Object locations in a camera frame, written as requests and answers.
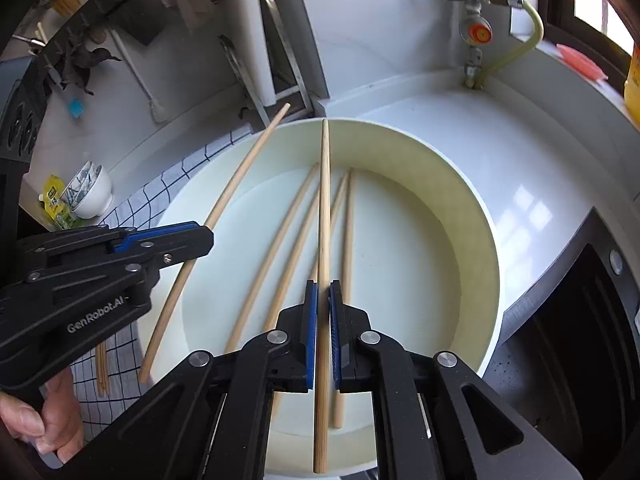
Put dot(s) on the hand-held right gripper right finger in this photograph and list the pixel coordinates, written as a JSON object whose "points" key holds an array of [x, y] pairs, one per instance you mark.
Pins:
{"points": [[335, 335]]}

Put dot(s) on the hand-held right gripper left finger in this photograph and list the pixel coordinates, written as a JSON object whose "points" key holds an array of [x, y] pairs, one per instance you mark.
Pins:
{"points": [[311, 335]]}

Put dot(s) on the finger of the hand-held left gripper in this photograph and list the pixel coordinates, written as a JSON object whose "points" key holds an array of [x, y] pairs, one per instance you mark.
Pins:
{"points": [[185, 250], [150, 238]]}

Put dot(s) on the single wooden chopstick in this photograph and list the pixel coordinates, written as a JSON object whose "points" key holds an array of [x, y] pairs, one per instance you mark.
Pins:
{"points": [[324, 210], [336, 205], [240, 175], [280, 255], [347, 240]]}

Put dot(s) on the white round basin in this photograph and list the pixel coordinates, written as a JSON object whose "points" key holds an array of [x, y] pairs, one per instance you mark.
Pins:
{"points": [[425, 240]]}

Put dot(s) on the person's left hand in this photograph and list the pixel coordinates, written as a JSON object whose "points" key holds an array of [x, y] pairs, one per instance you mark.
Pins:
{"points": [[40, 420]]}

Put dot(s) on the large white bowl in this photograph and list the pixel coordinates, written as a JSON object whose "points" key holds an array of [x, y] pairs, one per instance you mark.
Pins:
{"points": [[97, 202]]}

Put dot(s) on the blue patterned bowl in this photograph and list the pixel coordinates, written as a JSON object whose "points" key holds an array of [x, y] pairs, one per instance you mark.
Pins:
{"points": [[82, 182]]}

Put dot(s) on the yellow seasoning pouch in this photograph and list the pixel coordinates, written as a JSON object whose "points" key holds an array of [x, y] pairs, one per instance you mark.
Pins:
{"points": [[55, 200]]}

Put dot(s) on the white black-checked cloth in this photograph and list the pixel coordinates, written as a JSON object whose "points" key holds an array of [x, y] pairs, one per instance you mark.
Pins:
{"points": [[107, 410]]}

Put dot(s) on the blue silicone brush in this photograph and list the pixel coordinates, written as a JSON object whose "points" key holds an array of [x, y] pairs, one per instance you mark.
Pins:
{"points": [[76, 109]]}

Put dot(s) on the black range hood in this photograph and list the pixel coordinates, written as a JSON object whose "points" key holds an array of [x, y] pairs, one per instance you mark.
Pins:
{"points": [[20, 110]]}

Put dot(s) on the dark hanging cloth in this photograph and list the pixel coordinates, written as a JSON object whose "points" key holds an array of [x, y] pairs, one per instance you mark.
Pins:
{"points": [[75, 67]]}

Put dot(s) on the metal cutting board rack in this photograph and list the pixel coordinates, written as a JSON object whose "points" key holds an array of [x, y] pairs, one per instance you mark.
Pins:
{"points": [[300, 90]]}

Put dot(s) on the metal cleaver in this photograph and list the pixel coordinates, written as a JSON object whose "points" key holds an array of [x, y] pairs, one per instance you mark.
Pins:
{"points": [[135, 22]]}

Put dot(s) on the bamboo pot brush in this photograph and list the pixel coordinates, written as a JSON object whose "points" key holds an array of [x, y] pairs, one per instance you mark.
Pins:
{"points": [[65, 2]]}

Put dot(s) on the white cutting board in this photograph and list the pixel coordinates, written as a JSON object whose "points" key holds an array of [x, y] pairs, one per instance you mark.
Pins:
{"points": [[300, 20]]}

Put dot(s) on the orange gas regulator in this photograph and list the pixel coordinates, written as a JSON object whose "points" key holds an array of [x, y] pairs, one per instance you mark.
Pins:
{"points": [[475, 30]]}

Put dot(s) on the pink dish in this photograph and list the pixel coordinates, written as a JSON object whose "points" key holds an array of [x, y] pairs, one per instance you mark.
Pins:
{"points": [[580, 62]]}

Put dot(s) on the yellow detergent bottle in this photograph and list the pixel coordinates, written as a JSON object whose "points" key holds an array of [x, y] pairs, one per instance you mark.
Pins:
{"points": [[634, 85]]}

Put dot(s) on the dark window frame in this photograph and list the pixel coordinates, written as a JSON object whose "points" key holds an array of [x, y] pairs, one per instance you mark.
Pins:
{"points": [[560, 10]]}

